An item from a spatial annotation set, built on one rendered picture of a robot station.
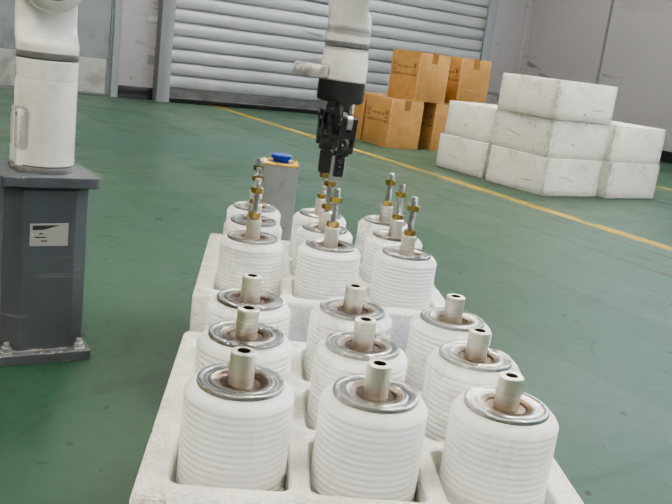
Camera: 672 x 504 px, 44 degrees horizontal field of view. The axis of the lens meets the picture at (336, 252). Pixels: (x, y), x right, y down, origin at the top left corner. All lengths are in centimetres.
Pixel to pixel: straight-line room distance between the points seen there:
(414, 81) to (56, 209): 406
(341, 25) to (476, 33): 674
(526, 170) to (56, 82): 303
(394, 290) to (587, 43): 682
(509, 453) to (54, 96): 89
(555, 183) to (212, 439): 346
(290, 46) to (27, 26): 567
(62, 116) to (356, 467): 81
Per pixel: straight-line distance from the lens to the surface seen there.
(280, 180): 160
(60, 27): 138
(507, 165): 416
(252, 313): 82
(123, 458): 112
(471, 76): 550
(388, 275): 123
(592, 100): 414
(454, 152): 448
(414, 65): 525
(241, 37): 677
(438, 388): 84
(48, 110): 133
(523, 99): 412
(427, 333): 94
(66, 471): 109
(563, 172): 408
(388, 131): 514
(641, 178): 450
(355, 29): 131
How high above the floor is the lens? 54
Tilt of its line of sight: 14 degrees down
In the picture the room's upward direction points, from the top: 7 degrees clockwise
